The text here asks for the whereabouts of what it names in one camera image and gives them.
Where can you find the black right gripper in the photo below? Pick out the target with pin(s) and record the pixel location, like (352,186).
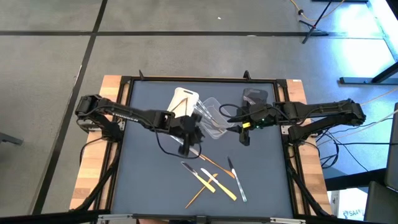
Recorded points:
(262,116)

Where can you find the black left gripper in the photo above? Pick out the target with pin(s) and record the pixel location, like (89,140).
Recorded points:
(189,130)

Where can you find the dark grey plastic bin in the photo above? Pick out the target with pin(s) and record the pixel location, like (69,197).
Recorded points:
(262,93)

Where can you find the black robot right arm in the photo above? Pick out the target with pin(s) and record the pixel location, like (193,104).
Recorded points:
(317,110)

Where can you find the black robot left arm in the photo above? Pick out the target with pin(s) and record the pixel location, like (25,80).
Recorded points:
(130,113)

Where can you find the clear plastic bin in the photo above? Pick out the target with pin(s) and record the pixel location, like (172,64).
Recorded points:
(222,107)

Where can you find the white plastic bin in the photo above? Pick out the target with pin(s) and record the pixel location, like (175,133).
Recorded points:
(177,96)

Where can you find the silver aluminium bar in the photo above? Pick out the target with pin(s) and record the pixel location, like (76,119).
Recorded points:
(124,216)

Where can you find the black tripod stand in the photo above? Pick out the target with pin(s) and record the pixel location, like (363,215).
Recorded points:
(313,27)

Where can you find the black desk foot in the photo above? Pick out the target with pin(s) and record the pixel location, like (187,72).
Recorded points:
(348,182)
(354,80)

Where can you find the white printed box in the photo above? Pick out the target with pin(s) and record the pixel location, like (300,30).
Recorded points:
(351,205)

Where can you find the dark grey chair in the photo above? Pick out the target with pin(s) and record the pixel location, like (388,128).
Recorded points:
(381,202)

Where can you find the grey chair foot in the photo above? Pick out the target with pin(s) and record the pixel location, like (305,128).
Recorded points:
(9,138)

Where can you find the white metal bracket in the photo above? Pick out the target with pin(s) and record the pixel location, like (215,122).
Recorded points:
(285,129)

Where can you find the black aluminium table frame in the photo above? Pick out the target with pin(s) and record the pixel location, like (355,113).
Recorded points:
(186,79)

